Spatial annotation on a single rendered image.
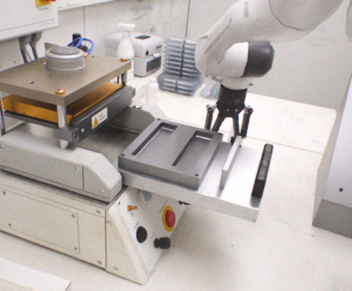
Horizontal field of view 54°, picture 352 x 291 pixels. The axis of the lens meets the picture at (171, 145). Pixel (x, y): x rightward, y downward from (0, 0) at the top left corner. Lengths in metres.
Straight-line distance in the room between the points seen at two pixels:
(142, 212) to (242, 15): 0.43
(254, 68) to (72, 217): 0.51
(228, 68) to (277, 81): 2.40
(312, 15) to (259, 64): 0.27
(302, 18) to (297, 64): 2.57
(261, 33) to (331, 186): 0.47
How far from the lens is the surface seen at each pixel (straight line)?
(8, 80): 0.73
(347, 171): 0.98
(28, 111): 0.75
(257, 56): 0.83
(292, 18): 0.60
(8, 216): 0.85
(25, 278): 0.68
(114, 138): 0.87
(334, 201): 0.95
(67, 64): 0.75
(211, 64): 0.80
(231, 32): 0.68
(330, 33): 3.12
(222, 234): 0.89
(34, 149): 0.70
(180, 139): 0.75
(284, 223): 0.98
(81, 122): 0.68
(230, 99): 0.95
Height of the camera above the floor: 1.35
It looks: 29 degrees down
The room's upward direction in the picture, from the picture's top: 6 degrees clockwise
